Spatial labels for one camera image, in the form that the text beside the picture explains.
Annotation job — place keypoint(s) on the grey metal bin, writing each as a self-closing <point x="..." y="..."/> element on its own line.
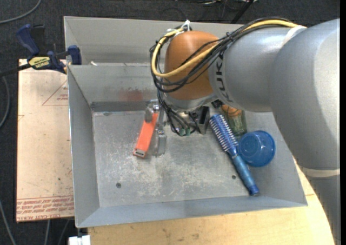
<point x="175" y="173"/>

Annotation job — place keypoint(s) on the orange block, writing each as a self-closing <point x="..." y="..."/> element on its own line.
<point x="144" y="138"/>

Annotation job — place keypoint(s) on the black cylinder on white bracket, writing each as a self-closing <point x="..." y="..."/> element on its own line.
<point x="216" y="103"/>

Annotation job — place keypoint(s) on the brown cardboard board, red print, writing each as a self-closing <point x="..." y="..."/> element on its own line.
<point x="43" y="144"/>

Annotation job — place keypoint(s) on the blue hairbrush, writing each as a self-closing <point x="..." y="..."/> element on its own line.
<point x="224" y="135"/>

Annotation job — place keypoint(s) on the blue plastic bowl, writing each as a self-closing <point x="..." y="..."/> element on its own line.
<point x="256" y="148"/>

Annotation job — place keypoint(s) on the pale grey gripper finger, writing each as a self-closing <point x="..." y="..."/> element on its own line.
<point x="161" y="145"/>
<point x="149" y="115"/>

